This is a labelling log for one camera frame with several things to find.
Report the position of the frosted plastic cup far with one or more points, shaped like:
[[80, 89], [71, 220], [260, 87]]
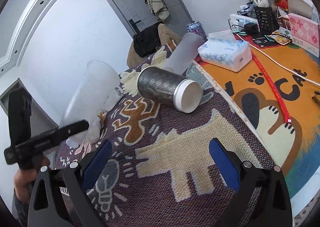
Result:
[[184, 54]]

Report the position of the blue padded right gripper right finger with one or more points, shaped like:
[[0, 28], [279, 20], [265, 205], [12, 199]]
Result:
[[273, 206]]

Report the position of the person's left hand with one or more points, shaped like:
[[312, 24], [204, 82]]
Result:
[[22, 179]]

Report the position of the purple patterned woven blanket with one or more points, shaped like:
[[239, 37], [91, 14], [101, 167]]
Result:
[[160, 172]]

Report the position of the tall clear plastic cup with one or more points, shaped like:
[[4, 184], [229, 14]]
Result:
[[98, 82]]

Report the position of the white power strip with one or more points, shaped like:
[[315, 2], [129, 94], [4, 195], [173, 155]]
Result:
[[237, 22]]

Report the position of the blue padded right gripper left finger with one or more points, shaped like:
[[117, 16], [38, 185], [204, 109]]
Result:
[[47, 207]]

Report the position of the tissue pack white blue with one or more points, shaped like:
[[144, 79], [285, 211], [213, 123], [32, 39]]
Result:
[[223, 50]]

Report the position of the purple drink can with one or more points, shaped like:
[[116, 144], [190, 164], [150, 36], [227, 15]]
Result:
[[196, 28]]

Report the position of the red ribbon strip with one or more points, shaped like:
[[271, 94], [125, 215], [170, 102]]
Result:
[[285, 112]]

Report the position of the pink floral box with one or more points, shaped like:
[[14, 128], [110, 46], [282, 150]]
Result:
[[305, 33]]

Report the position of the small frosted plastic cup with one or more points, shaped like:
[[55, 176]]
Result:
[[93, 134]]

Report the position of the grey side door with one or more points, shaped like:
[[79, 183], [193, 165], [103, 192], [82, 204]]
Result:
[[38, 120]]

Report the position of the tan chair with black clothes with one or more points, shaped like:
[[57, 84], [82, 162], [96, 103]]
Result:
[[148, 42]]

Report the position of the orange cat print mat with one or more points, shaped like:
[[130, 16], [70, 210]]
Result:
[[295, 72]]

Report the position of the black mesh utensil holder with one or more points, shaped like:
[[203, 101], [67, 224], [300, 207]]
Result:
[[267, 20]]

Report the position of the black patterned paper cup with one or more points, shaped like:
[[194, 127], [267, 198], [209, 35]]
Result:
[[169, 89]]

